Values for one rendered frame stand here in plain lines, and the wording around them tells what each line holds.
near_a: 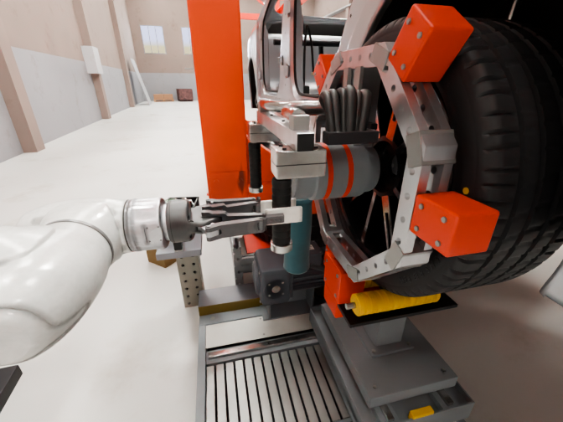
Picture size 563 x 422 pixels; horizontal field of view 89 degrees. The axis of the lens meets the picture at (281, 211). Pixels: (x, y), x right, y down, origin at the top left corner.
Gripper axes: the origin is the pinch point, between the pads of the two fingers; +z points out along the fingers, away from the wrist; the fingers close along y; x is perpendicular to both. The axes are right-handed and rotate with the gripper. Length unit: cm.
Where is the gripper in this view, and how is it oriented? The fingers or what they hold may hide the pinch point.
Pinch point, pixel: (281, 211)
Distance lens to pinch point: 53.9
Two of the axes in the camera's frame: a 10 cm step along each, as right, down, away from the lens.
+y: 2.3, 4.0, -8.9
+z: 9.7, -0.9, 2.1
